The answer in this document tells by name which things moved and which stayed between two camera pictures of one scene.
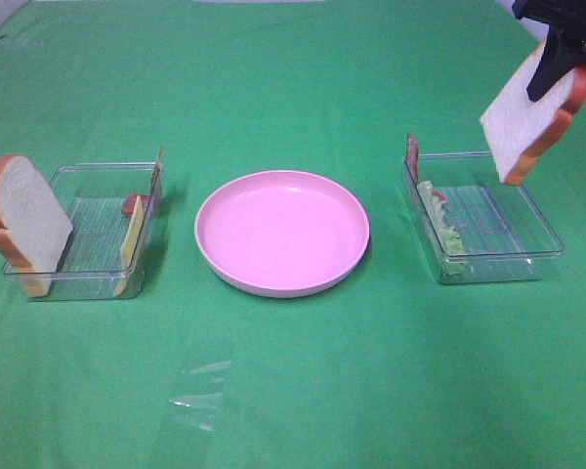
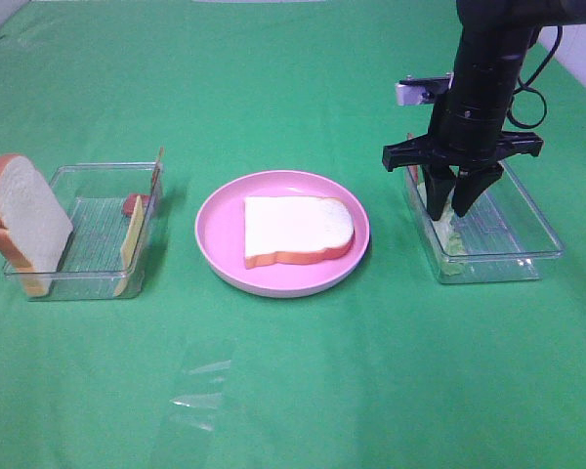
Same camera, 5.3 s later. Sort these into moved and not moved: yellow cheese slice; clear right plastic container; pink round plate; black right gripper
Moved: black right gripper
Not moved: clear right plastic container; pink round plate; yellow cheese slice
